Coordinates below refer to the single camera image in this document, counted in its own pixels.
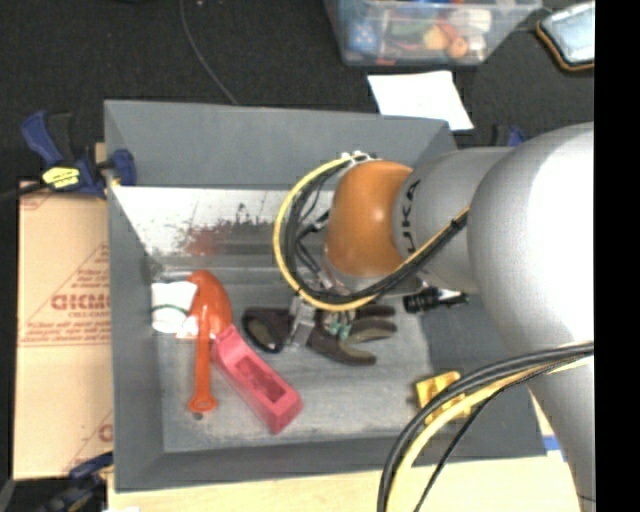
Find brown cardboard board red print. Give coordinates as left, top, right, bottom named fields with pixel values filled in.
left=12, top=181, right=117, bottom=482

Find grey metal bin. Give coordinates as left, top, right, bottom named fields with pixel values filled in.
left=102, top=99, right=547, bottom=492

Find orange plastic ladle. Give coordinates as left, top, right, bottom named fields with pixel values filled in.
left=186, top=269, right=234, bottom=415

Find dark brown sunglasses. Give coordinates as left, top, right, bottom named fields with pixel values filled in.
left=241, top=303, right=399, bottom=367

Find pink open box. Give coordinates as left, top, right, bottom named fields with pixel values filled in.
left=209, top=323, right=305, bottom=435

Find yellow block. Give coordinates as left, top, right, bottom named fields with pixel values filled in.
left=413, top=370, right=474, bottom=425

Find white cup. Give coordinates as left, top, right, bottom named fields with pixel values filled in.
left=150, top=281, right=199, bottom=337

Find black cylinder on white bracket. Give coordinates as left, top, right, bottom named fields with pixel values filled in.
left=402, top=286, right=470, bottom=315

